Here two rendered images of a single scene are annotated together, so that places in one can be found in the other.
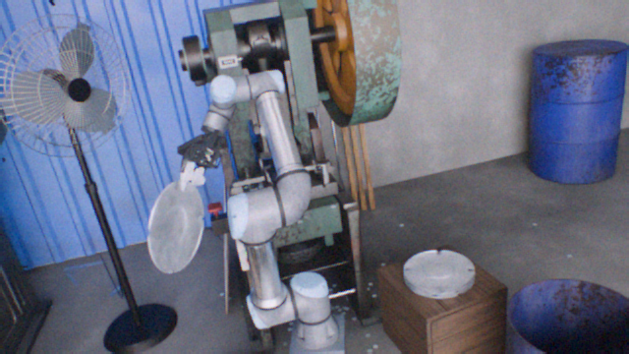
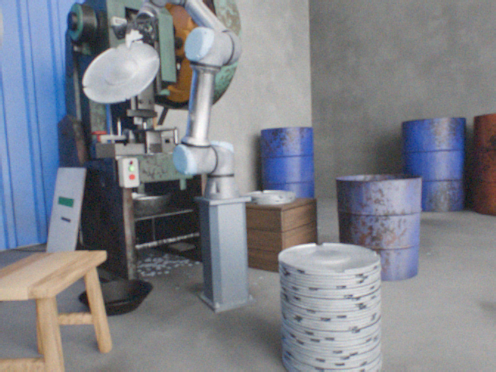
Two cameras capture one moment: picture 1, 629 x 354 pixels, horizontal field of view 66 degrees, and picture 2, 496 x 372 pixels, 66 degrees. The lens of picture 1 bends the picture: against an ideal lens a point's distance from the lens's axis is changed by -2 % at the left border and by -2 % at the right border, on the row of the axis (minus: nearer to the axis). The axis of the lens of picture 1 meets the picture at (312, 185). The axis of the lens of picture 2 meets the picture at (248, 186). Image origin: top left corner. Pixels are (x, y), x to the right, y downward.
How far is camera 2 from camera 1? 1.31 m
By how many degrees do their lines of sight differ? 38
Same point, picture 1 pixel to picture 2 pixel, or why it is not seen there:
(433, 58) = not seen: hidden behind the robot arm
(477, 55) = (226, 133)
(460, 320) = (297, 215)
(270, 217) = (226, 44)
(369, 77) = not seen: hidden behind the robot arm
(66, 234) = not seen: outside the picture
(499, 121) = (240, 181)
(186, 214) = (134, 61)
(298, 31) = (166, 23)
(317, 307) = (230, 159)
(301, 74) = (165, 54)
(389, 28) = (235, 22)
